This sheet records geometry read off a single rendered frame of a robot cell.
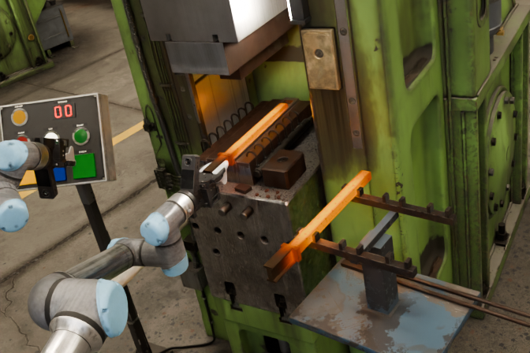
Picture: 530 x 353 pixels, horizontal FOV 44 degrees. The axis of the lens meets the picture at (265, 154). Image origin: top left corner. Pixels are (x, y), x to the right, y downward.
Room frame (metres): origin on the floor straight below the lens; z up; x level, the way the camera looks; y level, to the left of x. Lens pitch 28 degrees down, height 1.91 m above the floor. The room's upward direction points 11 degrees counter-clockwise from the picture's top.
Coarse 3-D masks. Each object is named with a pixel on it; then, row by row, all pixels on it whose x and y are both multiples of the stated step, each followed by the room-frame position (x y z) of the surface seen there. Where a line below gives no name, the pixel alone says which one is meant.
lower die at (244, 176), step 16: (256, 112) 2.06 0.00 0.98; (288, 112) 1.98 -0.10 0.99; (304, 112) 1.98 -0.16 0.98; (240, 128) 1.93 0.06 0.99; (272, 128) 1.88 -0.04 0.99; (288, 128) 1.88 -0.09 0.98; (224, 144) 1.84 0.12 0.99; (208, 160) 1.77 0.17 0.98; (240, 160) 1.71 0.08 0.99; (240, 176) 1.71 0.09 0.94
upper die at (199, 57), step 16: (288, 16) 1.98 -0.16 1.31; (256, 32) 1.82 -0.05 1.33; (272, 32) 1.89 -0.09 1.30; (176, 48) 1.78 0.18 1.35; (192, 48) 1.75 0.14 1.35; (208, 48) 1.72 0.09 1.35; (224, 48) 1.69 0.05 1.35; (240, 48) 1.75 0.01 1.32; (256, 48) 1.81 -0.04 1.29; (176, 64) 1.79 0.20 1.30; (192, 64) 1.75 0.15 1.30; (208, 64) 1.72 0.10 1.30; (224, 64) 1.69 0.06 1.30; (240, 64) 1.73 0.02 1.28
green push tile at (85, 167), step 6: (78, 156) 1.87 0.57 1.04; (84, 156) 1.86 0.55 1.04; (90, 156) 1.86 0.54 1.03; (78, 162) 1.86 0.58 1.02; (84, 162) 1.85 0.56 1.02; (90, 162) 1.85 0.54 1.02; (78, 168) 1.85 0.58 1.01; (84, 168) 1.85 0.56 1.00; (90, 168) 1.84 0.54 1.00; (78, 174) 1.84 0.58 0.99; (84, 174) 1.84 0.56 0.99; (90, 174) 1.83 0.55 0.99; (96, 174) 1.83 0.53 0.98
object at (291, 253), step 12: (360, 180) 1.47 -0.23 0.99; (348, 192) 1.42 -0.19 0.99; (336, 204) 1.38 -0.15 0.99; (324, 216) 1.34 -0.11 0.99; (312, 228) 1.30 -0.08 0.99; (324, 228) 1.32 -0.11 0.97; (300, 240) 1.26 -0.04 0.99; (276, 252) 1.22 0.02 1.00; (288, 252) 1.21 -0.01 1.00; (300, 252) 1.24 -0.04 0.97; (264, 264) 1.18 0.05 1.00; (276, 264) 1.18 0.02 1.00; (288, 264) 1.22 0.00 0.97; (276, 276) 1.18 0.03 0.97
